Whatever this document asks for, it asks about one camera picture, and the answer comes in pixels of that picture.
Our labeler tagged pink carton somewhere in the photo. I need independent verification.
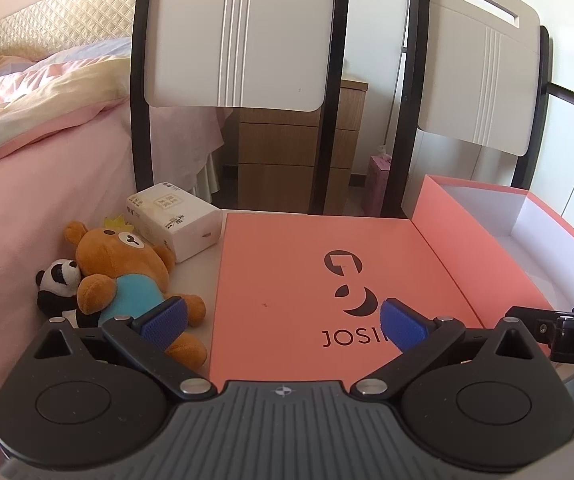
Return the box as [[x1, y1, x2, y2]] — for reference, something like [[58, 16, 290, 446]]
[[364, 152, 394, 218]]

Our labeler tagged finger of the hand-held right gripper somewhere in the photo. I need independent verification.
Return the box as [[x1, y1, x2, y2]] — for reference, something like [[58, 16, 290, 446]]
[[504, 303, 574, 347]]

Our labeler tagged white desktop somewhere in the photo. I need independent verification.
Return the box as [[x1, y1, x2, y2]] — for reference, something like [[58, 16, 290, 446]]
[[67, 205, 574, 436]]

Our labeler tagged white chair with black frame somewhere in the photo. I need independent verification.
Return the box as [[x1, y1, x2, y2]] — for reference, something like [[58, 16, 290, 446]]
[[387, 0, 552, 219], [131, 0, 353, 216]]

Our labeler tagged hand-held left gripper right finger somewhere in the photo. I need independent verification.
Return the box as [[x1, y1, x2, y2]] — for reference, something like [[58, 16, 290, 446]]
[[349, 298, 550, 402]]

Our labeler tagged pink and yellow duvet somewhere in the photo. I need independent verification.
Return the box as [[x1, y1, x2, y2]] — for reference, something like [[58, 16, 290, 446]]
[[0, 35, 135, 176]]

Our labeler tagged white tissue pack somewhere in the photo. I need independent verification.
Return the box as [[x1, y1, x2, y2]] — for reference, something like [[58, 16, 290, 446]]
[[126, 183, 224, 264]]

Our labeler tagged pink cardboard box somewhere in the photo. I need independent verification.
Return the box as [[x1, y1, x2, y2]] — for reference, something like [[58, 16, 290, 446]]
[[401, 174, 574, 361]]

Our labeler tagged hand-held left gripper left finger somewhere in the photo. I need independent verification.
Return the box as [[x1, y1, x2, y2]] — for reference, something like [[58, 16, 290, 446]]
[[32, 296, 218, 402]]

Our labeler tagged panda plush toy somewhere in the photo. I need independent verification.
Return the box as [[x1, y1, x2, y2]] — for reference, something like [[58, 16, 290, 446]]
[[36, 258, 99, 331]]

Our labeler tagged wooden nightstand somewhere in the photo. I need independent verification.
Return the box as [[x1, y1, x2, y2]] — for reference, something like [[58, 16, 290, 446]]
[[237, 74, 370, 216]]

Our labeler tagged pink bed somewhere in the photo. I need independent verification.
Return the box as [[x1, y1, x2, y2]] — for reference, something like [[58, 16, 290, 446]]
[[0, 105, 238, 461]]

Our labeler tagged quilted cream headboard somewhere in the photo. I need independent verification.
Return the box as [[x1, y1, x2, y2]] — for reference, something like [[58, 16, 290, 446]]
[[0, 0, 140, 61]]

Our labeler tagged brown teddy bear plush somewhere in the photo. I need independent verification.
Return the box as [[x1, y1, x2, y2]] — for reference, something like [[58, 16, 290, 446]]
[[64, 215, 208, 368]]

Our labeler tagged pink box lid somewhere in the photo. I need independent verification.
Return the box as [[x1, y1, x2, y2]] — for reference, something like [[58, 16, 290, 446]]
[[208, 212, 490, 383]]

